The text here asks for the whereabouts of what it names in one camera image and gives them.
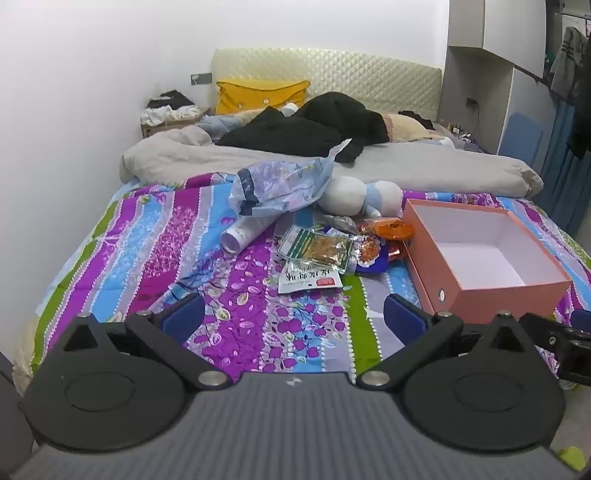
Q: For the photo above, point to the orange snack packet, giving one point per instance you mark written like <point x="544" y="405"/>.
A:
<point x="390" y="229"/>

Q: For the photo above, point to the white tube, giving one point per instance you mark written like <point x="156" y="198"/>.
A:
<point x="242" y="233"/>

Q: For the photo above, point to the grey duvet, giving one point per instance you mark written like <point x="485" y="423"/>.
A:
<point x="415" y="166"/>

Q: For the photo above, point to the dark cloth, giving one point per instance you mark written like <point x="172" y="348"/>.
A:
<point x="173" y="98"/>

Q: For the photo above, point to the white and blue plush toy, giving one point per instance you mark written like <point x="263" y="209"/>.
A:
<point x="341" y="194"/>

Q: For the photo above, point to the white cloth pile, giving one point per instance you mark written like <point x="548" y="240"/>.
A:
<point x="171" y="114"/>

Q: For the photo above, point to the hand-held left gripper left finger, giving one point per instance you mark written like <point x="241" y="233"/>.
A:
<point x="184" y="316"/>

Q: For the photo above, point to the yellow pillow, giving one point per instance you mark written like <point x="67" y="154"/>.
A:
<point x="258" y="97"/>

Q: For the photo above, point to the pink cardboard box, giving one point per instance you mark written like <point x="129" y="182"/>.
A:
<point x="508" y="300"/>

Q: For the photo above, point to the beige pillow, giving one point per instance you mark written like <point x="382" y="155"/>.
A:
<point x="406" y="128"/>

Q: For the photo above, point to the clear dark snack packet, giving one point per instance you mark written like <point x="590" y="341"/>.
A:
<point x="344" y="224"/>

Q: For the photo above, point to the wooden nightstand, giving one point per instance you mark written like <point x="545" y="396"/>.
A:
<point x="161" y="128"/>

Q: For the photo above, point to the white snack packet red label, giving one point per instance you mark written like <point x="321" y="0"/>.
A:
<point x="302" y="278"/>

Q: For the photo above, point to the cream quilted headboard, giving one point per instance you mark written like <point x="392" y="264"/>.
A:
<point x="346" y="74"/>

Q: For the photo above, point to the striped floral bed sheet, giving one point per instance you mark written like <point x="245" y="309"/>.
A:
<point x="138" y="240"/>

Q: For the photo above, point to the blue board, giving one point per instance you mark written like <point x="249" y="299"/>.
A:
<point x="521" y="136"/>

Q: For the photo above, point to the blue curtain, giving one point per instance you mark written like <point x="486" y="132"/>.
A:
<point x="563" y="175"/>

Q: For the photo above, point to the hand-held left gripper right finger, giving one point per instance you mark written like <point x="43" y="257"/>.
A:
<point x="401" y="316"/>

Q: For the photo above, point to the light blue cloth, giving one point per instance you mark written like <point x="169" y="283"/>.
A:
<point x="221" y="124"/>

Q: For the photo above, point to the grey wall socket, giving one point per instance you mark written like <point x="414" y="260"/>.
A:
<point x="201" y="79"/>

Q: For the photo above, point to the black clothing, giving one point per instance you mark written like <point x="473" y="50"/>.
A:
<point x="300" y="129"/>

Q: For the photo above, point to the grey hanging jacket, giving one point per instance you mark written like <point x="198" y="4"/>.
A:
<point x="565" y="60"/>

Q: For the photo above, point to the black hanging garment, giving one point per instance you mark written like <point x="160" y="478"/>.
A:
<point x="581" y="120"/>

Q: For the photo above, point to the green label snack packet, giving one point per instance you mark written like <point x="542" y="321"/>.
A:
<point x="318" y="249"/>

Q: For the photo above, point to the white wardrobe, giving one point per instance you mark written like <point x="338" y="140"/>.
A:
<point x="489" y="69"/>

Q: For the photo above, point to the yellow green object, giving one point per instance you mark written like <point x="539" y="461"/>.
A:
<point x="572" y="459"/>

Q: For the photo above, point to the blue white snack packet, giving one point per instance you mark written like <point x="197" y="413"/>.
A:
<point x="369" y="266"/>

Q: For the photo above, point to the blue floral plastic bag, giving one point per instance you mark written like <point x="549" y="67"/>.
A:
<point x="281" y="184"/>

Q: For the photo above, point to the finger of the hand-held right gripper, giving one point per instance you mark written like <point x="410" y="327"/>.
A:
<point x="581" y="319"/>
<point x="551" y="339"/>

